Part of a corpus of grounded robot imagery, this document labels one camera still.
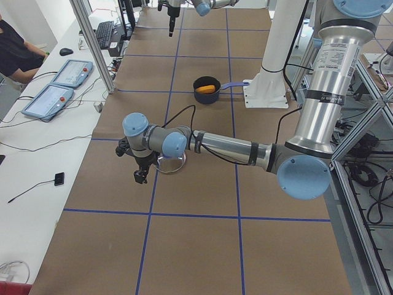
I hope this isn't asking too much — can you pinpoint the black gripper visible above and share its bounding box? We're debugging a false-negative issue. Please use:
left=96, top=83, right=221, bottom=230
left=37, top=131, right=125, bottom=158
left=167, top=0, right=181, bottom=37
left=133, top=153, right=157, bottom=184

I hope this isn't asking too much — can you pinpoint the glass pot lid blue knob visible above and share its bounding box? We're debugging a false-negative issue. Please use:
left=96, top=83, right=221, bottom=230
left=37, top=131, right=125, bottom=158
left=155, top=152, right=186, bottom=174

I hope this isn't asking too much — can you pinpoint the yellow corn cob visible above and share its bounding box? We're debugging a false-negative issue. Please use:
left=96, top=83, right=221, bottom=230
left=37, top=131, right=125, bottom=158
left=195, top=85, right=216, bottom=94

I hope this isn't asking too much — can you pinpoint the black keyboard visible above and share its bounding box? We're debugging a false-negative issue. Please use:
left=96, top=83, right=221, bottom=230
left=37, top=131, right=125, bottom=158
left=95, top=21, right=114, bottom=49

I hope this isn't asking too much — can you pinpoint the dark blue saucepan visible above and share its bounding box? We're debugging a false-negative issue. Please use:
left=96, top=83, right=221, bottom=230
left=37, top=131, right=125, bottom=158
left=193, top=76, right=249, bottom=104

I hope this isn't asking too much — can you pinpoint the small black square sensor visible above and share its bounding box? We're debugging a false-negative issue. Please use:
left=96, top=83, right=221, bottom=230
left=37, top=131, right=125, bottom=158
left=54, top=172, right=65, bottom=186

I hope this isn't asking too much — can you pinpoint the black computer mouse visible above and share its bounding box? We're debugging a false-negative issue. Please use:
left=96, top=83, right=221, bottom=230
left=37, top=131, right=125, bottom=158
left=59, top=48, right=74, bottom=57

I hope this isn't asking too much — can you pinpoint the teach pendant far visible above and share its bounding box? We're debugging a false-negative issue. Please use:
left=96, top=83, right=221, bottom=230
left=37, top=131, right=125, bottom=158
left=51, top=59, right=93, bottom=89

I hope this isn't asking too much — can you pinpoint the teach pendant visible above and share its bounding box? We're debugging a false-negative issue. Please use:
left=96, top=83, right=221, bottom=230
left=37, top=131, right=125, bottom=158
left=51, top=59, right=93, bottom=89
left=21, top=84, right=74, bottom=122

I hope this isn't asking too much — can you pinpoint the teach pendant near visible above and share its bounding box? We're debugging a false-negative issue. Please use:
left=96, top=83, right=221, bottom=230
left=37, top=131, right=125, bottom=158
left=21, top=84, right=74, bottom=122

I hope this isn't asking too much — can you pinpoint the person in black shirt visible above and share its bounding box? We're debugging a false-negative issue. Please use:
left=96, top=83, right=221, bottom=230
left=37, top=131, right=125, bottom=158
left=1, top=17, right=48, bottom=84

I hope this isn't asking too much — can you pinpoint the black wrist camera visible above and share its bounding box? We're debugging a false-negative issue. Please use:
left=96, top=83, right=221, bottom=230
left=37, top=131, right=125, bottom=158
left=115, top=137, right=133, bottom=157

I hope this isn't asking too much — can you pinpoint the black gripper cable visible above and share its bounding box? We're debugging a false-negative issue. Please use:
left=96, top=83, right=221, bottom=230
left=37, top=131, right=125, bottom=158
left=161, top=104, right=197, bottom=133

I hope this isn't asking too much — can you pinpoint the aluminium frame post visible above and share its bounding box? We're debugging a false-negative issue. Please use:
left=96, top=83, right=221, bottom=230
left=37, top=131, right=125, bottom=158
left=69, top=0, right=115, bottom=94

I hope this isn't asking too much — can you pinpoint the aluminium frame rack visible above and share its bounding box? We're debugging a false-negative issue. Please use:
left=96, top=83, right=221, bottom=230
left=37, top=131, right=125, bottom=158
left=325, top=41, right=392, bottom=294

